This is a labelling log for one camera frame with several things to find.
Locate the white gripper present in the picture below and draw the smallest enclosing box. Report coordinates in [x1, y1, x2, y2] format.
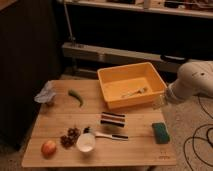
[152, 91, 174, 110]

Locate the green sponge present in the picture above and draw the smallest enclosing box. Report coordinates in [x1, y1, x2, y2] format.
[152, 122, 170, 144]

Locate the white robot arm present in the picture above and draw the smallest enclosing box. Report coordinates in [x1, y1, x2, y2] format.
[153, 61, 213, 109]

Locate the white fork in tray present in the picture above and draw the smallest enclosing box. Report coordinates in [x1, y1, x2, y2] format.
[121, 87, 147, 98]

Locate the yellow plastic tray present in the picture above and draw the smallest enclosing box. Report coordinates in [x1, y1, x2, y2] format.
[97, 62, 167, 109]

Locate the striped cloth block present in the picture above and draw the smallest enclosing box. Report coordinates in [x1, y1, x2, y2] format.
[100, 112, 125, 127]

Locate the white small bowl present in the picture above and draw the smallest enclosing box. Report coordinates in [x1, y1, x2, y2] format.
[76, 133, 96, 153]

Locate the upper white shelf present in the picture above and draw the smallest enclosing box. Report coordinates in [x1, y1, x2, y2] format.
[56, 0, 213, 19]

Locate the green chili pepper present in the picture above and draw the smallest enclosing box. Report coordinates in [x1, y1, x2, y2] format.
[68, 90, 83, 107]

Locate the bunch of dark grapes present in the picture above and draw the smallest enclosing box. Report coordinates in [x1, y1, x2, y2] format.
[60, 127, 80, 148]

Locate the grey vertical pole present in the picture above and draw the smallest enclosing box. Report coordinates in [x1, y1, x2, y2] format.
[63, 0, 76, 46]

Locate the crumpled white cloth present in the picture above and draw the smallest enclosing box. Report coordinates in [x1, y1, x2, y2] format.
[34, 81, 56, 105]

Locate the red apple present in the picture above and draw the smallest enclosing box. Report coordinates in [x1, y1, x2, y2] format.
[41, 140, 57, 157]

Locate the grey metal shelf rail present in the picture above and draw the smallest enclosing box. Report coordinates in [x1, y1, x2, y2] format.
[61, 41, 213, 75]

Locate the black floor cable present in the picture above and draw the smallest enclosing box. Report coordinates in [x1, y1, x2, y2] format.
[182, 96, 213, 171]

